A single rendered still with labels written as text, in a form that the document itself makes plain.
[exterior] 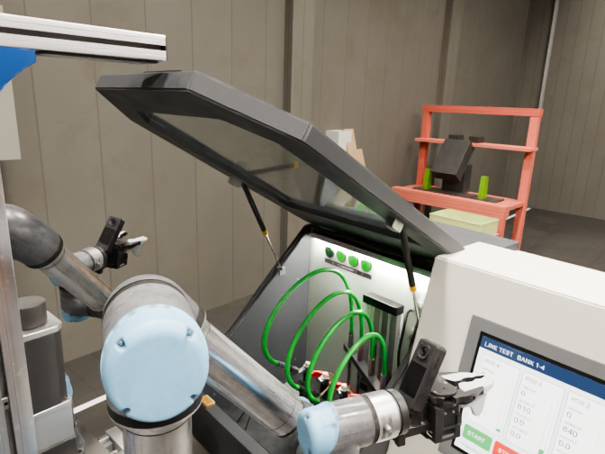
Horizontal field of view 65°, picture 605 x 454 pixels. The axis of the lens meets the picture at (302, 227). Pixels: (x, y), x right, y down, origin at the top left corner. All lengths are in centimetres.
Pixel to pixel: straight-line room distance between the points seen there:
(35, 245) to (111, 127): 260
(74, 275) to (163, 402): 73
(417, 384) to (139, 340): 46
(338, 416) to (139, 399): 31
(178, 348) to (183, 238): 361
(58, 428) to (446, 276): 90
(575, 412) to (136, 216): 331
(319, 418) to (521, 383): 56
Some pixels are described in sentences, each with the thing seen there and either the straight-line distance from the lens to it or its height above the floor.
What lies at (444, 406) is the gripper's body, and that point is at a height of 145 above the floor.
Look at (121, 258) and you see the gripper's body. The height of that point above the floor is 141.
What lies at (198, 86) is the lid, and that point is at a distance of 85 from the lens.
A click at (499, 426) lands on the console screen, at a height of 124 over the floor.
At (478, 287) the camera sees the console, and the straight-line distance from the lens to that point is 120.
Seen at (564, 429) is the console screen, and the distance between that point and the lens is 117.
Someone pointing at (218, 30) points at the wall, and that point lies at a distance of 426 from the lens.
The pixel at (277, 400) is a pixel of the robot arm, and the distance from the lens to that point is 85.
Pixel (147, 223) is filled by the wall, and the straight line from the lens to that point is 394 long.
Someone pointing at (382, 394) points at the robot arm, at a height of 147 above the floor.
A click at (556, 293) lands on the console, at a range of 114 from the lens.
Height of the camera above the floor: 192
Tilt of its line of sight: 15 degrees down
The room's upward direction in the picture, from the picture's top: 2 degrees clockwise
